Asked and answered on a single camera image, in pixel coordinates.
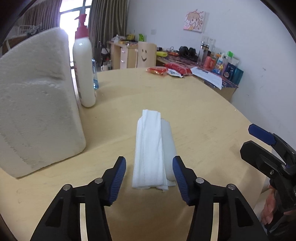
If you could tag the white red pump lotion bottle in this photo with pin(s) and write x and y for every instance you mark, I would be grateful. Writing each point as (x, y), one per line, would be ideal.
(83, 67)

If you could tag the red orange snack packet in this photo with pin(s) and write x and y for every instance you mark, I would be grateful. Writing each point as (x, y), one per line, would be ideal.
(157, 70)

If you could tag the red can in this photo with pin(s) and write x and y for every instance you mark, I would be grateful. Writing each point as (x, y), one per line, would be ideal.
(207, 63)

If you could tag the person's right hand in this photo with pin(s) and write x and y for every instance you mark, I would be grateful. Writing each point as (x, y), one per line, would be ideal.
(269, 210)

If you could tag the white printed paper sheet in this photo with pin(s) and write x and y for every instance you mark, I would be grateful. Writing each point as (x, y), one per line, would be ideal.
(208, 76)

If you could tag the yellow object on desk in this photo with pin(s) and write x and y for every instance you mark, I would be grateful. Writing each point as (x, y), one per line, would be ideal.
(162, 54)

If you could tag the white styrofoam box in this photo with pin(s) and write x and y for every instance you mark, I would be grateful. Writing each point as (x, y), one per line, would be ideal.
(40, 122)

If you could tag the white tissue stack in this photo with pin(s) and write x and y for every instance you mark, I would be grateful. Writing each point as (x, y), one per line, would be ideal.
(149, 170)

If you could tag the red snack bag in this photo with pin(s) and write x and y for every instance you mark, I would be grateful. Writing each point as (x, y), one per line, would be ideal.
(183, 70)

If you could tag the glass thermos bottle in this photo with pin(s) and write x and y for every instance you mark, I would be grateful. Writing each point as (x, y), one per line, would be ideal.
(203, 53)

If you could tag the black headphones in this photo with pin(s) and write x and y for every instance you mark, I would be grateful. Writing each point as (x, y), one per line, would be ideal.
(188, 53)

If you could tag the brown curtain left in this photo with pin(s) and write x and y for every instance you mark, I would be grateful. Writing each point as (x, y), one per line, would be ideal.
(44, 13)

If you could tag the anime girl wall picture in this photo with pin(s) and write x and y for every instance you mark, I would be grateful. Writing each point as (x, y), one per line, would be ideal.
(194, 21)

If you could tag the clear blue water bottle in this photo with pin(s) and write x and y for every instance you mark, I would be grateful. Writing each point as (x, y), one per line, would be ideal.
(95, 80)

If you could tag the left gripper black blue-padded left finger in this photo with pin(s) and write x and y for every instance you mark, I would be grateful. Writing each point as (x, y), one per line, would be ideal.
(61, 221)

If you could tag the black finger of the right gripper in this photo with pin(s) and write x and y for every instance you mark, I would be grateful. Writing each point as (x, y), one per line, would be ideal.
(262, 160)

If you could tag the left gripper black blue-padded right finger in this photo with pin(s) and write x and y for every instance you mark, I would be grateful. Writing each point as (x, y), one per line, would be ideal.
(237, 221)

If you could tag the white foam sheet roll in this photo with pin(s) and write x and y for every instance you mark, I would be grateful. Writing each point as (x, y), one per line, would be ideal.
(169, 149)

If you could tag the brown curtain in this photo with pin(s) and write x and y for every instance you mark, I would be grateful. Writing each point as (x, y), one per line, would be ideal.
(44, 13)
(107, 19)

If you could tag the white snack packet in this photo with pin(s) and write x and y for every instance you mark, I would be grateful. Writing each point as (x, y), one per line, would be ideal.
(174, 73)

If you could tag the brown curtain right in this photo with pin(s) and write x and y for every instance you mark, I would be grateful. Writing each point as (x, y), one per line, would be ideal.
(107, 19)

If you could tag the wooden smiley face chair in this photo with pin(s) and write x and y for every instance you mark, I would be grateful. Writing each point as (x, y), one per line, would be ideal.
(146, 55)

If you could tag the wooden desk with drawers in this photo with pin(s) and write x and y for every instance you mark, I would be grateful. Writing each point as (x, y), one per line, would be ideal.
(123, 55)

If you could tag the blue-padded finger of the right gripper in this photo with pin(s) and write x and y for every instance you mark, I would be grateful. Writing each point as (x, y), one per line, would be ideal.
(262, 134)

